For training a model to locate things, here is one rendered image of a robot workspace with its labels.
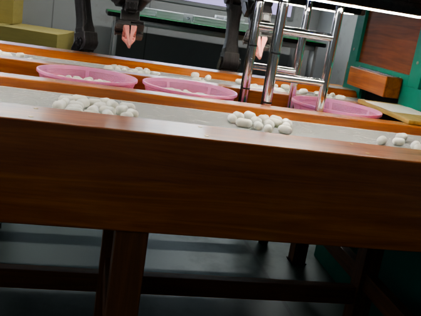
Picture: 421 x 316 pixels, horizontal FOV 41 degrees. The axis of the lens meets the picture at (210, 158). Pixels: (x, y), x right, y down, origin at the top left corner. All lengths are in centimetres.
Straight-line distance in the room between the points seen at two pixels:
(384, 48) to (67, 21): 583
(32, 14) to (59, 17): 32
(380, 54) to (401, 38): 14
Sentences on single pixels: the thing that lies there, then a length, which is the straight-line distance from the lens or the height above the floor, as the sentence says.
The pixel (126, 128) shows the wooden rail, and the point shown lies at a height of 77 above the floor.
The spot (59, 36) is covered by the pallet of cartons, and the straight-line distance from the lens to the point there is 639.
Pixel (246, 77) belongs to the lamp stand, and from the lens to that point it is 173.
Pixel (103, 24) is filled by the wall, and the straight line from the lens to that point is 760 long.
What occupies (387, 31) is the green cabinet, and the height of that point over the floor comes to 101.
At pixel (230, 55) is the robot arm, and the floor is 82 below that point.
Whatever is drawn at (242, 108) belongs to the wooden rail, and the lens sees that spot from 142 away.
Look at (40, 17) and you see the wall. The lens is 762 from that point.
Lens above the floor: 98
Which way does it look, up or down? 14 degrees down
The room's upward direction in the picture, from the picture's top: 9 degrees clockwise
